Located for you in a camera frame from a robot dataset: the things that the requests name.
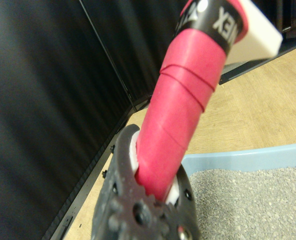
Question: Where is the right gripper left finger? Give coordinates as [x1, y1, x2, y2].
[91, 124, 169, 240]

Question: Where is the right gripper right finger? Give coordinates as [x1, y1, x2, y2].
[164, 168, 201, 240]

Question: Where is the white scoop with red handle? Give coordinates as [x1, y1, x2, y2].
[134, 0, 284, 204]

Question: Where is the blue litter tray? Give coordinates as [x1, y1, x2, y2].
[181, 141, 296, 240]

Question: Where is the curtain stand pole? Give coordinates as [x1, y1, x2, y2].
[78, 0, 137, 110]

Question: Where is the curtain stand foot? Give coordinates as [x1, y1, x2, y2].
[219, 37, 296, 86]

